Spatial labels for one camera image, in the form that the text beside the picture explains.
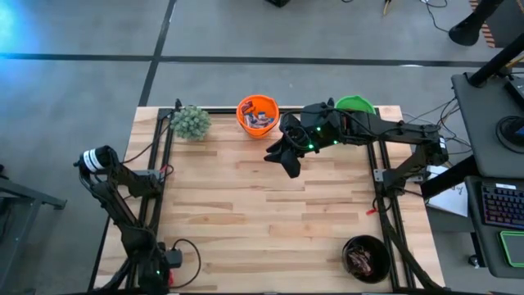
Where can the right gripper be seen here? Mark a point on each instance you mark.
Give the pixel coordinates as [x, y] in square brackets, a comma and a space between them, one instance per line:
[315, 127]

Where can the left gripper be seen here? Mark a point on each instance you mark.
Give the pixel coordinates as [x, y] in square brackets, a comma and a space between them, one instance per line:
[155, 270]

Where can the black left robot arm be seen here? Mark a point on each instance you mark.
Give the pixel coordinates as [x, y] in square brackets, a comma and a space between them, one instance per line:
[118, 196]

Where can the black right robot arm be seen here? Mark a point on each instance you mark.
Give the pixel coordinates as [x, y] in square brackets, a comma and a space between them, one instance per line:
[409, 133]

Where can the orange plastic bucket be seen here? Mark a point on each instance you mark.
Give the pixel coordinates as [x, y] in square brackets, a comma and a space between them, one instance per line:
[258, 131]

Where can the artificial green potted plant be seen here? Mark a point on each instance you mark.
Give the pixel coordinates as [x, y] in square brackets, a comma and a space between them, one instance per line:
[190, 122]

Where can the green plastic bucket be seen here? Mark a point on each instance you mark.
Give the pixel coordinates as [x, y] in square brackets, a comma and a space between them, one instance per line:
[356, 102]

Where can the small red tag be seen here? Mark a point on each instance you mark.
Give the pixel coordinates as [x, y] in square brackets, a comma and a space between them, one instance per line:
[371, 211]

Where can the black round bucket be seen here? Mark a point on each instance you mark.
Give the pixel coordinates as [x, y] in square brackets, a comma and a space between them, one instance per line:
[378, 246]

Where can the grey metal cart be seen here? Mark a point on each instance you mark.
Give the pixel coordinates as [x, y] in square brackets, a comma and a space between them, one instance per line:
[24, 201]

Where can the black floor object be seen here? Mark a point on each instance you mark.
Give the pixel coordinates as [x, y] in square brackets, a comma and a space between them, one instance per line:
[278, 2]

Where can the white paper sheet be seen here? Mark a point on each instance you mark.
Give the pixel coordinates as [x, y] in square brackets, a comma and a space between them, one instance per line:
[450, 201]

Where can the grey side table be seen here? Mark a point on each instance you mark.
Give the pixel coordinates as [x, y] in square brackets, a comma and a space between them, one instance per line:
[483, 102]

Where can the black floor stand pole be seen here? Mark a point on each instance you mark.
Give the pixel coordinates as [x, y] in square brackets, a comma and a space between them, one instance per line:
[464, 32]

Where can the backlit black keyboard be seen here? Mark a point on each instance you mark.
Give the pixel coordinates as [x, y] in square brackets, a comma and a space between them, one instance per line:
[503, 205]

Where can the black round desk device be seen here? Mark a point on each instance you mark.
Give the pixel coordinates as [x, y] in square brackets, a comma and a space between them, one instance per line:
[511, 129]

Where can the black desk pole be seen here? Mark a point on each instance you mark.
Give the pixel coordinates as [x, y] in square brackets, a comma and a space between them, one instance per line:
[495, 61]

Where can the green-edged tray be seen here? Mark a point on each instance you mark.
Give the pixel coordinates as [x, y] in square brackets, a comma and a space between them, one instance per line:
[501, 248]

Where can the hazard-striped floor mat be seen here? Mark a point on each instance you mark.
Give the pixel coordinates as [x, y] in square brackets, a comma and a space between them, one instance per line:
[509, 20]

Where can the silver aluminium bracket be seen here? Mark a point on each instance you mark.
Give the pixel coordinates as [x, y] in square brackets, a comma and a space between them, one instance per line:
[378, 175]

